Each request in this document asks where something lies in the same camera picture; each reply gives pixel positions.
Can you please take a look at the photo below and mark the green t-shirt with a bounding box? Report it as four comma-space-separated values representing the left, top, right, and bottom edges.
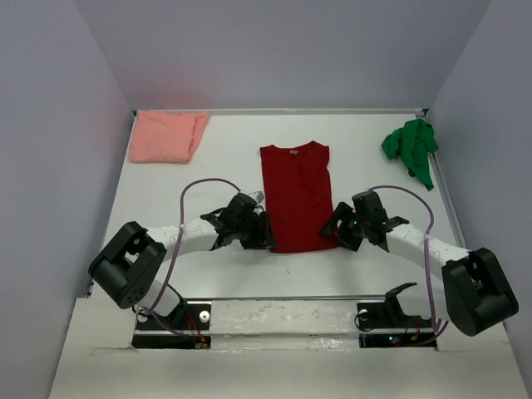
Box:
381, 119, 439, 191

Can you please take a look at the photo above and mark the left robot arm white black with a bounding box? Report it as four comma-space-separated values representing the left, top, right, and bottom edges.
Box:
88, 191, 275, 328

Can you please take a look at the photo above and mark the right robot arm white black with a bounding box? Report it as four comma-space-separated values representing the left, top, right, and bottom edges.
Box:
320, 190, 519, 337

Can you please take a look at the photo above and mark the red t-shirt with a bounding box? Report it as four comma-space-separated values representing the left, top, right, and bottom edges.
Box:
259, 141, 337, 254

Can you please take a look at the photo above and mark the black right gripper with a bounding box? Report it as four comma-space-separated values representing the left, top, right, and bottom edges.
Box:
319, 201, 368, 252

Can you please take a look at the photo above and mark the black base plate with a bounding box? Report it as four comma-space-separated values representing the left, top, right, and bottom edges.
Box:
131, 301, 212, 350
353, 302, 437, 349

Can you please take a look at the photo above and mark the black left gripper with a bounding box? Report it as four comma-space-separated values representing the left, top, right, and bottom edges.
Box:
233, 211, 276, 249

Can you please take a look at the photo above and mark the folded pink t-shirt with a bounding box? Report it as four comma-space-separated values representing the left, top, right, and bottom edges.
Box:
129, 111, 209, 164

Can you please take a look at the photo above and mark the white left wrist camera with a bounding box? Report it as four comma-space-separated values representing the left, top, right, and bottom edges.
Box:
244, 190, 264, 206

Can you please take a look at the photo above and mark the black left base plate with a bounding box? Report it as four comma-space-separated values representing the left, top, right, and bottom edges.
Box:
131, 301, 212, 350

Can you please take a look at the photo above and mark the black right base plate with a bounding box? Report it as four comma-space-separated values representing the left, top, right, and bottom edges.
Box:
353, 302, 437, 349

